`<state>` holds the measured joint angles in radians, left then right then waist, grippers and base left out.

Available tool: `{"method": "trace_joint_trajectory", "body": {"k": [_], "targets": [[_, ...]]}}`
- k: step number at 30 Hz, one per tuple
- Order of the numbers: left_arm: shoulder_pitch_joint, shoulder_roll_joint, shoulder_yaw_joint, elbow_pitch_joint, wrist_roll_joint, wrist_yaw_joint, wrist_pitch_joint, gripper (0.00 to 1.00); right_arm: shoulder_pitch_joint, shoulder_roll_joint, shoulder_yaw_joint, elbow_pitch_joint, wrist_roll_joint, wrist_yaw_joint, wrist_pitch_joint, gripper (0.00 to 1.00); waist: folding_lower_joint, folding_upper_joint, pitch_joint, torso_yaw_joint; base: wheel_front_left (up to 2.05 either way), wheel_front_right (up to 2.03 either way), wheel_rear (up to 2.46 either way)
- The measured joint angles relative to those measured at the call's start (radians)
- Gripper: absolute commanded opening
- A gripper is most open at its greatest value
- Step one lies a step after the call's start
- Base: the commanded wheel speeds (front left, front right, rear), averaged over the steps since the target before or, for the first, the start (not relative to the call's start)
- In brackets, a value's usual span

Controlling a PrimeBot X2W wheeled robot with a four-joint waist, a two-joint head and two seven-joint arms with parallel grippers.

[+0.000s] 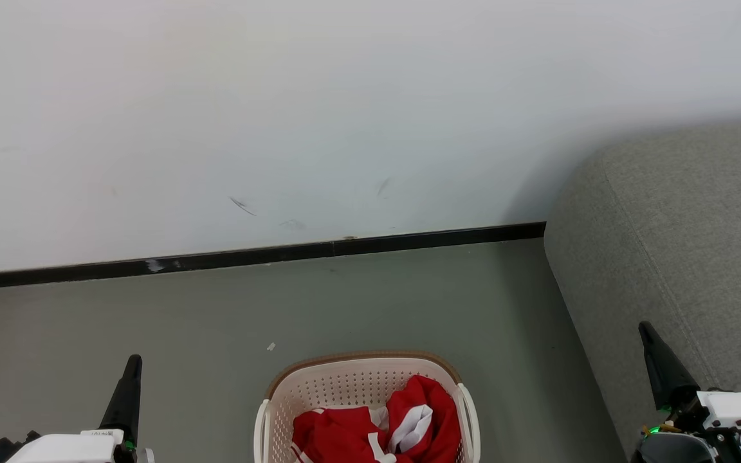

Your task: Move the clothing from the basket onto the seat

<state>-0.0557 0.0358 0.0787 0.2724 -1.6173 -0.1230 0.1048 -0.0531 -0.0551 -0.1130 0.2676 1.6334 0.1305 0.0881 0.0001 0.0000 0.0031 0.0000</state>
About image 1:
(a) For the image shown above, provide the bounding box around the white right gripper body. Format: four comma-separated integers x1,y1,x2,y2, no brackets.
631,386,741,463

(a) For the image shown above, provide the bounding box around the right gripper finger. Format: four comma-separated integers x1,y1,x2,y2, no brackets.
639,321,699,410

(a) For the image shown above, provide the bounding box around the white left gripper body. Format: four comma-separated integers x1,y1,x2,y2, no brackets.
7,430,154,463

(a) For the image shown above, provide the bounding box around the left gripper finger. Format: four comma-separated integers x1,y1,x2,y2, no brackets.
99,354,143,444

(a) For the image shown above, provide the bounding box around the red garment with white panel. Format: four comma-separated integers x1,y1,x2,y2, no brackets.
370,375,462,463

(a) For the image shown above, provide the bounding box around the grey fabric sofa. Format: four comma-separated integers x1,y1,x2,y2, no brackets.
543,119,741,463

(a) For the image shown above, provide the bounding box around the cream perforated laundry basket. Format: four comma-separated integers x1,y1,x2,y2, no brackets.
253,350,482,463

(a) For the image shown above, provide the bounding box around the black wall baseboard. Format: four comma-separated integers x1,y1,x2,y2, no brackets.
0,222,547,292

